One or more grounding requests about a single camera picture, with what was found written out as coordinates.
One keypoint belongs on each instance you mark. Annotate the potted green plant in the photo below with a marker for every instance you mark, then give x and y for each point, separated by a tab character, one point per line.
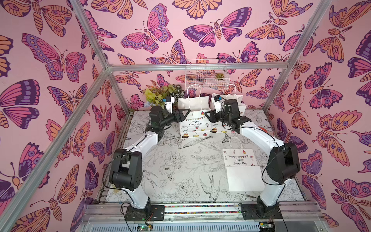
156	95

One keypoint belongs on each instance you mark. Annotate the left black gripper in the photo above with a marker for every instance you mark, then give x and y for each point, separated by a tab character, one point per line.
180	119

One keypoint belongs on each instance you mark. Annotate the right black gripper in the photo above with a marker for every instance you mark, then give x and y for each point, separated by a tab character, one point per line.
216	116

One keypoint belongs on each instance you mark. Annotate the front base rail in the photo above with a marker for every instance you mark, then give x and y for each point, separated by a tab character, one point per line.
214	217

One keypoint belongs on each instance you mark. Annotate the white party paper bag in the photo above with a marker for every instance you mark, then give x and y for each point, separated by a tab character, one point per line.
243	166

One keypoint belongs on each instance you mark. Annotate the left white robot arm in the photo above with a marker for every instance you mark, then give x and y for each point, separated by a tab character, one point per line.
126	170

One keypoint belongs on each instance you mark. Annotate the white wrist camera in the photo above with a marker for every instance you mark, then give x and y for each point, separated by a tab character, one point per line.
168	101
217	101

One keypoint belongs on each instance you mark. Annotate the white wire wall basket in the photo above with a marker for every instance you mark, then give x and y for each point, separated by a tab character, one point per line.
201	75

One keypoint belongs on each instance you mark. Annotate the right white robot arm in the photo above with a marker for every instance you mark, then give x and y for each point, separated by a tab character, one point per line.
283	159

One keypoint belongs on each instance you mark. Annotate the aluminium frame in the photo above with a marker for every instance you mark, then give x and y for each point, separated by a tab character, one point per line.
18	204

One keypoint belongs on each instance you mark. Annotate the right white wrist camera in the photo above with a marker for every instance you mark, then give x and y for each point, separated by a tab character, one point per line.
217	101

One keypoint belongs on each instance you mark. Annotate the small succulent in basket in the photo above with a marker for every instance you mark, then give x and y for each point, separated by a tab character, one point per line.
219	75

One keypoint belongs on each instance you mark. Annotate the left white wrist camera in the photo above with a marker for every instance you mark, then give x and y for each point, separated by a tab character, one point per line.
168	101

